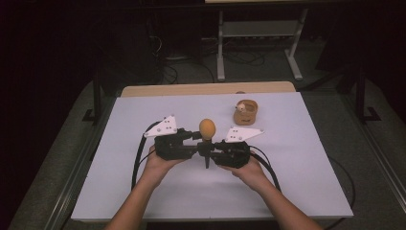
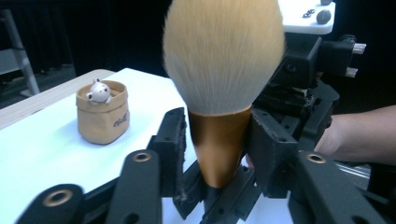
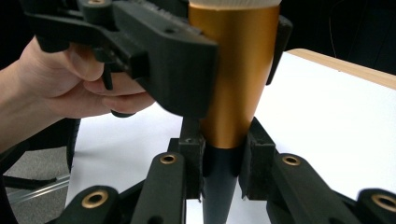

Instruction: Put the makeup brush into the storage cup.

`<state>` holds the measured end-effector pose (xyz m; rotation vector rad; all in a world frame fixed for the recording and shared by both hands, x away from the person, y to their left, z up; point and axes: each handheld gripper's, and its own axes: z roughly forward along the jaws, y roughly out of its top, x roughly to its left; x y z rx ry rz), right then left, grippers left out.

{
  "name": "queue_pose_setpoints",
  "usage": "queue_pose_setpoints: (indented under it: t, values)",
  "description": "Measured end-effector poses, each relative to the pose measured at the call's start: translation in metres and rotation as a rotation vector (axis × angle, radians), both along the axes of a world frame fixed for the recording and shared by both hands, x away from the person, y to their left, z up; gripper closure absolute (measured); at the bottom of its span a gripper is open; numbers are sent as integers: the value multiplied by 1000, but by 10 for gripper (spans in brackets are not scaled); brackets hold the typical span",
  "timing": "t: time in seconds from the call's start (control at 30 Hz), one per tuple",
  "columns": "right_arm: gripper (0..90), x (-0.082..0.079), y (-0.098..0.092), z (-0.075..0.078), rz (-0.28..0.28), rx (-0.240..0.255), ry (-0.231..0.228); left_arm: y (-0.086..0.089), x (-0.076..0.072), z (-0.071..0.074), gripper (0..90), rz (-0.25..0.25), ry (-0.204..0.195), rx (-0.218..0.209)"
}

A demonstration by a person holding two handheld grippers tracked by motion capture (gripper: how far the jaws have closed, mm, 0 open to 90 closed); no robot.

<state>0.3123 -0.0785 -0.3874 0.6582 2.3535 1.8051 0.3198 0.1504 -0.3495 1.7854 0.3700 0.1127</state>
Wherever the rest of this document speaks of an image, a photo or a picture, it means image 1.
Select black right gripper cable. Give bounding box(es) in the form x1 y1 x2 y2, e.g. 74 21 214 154
248 145 282 194

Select tan bear pouch holder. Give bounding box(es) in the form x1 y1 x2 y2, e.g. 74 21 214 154
233 99 259 127

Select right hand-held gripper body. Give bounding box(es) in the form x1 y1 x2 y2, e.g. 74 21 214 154
212 126 265 170

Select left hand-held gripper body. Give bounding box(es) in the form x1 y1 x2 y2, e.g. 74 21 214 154
143 114 194 161

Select person's left hand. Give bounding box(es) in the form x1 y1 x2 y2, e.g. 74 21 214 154
142 145 190 190

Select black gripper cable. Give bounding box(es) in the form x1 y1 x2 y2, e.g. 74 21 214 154
130 120 162 192
248 145 282 194

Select black floor cables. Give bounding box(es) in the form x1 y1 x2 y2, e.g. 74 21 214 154
149 33 267 84

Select grey metal frame desk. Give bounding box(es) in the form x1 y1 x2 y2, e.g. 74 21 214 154
215 8 309 81

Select white table cover sheet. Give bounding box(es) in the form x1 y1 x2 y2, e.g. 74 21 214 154
70 91 354 222

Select black metal stand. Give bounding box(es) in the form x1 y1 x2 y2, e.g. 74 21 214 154
81 68 103 127
354 66 383 125

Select person's right hand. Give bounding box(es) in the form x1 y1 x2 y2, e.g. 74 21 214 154
219 152 273 194

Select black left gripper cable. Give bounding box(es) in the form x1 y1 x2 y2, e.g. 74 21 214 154
130 120 162 192

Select thin black cable loop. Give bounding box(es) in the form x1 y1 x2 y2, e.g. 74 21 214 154
322 155 357 230

